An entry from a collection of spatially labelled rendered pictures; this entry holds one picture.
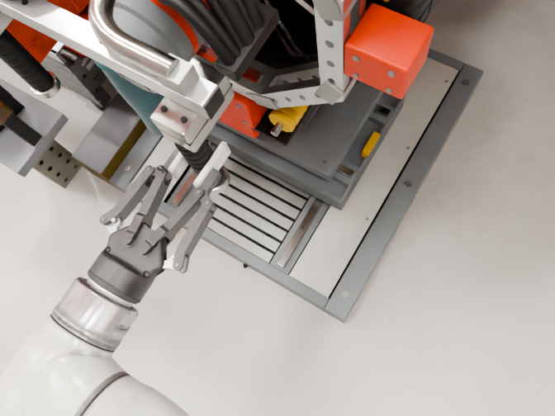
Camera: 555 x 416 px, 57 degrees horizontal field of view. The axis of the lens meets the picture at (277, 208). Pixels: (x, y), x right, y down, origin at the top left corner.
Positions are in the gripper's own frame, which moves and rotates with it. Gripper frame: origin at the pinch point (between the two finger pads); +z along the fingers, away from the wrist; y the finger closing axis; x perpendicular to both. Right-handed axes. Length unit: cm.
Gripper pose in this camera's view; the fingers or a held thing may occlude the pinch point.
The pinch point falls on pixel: (200, 159)
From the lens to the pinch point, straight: 69.6
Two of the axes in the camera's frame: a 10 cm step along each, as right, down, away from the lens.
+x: -1.2, -3.0, -9.5
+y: 8.5, 4.7, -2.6
